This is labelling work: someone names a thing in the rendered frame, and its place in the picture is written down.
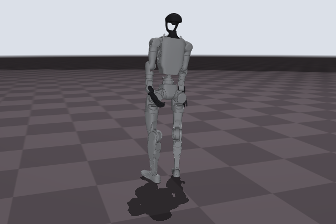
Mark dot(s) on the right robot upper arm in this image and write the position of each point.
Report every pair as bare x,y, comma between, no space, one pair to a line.
188,49

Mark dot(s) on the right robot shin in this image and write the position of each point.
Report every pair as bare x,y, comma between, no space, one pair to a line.
177,148

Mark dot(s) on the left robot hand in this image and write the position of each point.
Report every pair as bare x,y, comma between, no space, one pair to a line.
154,98

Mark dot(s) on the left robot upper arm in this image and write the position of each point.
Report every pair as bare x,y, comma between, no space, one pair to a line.
154,43

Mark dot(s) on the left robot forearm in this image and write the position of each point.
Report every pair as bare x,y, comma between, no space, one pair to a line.
149,77

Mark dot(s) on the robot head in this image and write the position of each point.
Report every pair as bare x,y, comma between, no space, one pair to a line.
174,19

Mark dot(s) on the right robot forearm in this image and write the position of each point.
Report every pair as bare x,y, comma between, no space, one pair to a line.
181,79

